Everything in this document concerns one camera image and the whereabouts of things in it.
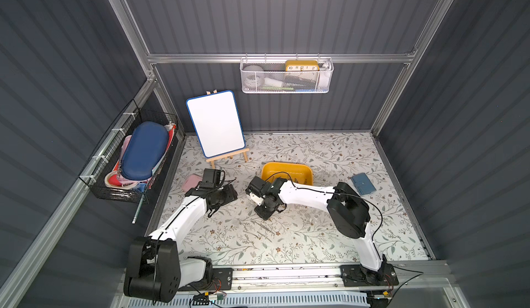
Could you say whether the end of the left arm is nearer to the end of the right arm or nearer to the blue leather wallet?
the end of the right arm

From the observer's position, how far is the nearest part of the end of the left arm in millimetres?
629

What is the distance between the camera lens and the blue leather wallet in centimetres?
98

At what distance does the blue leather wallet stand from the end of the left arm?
599mm
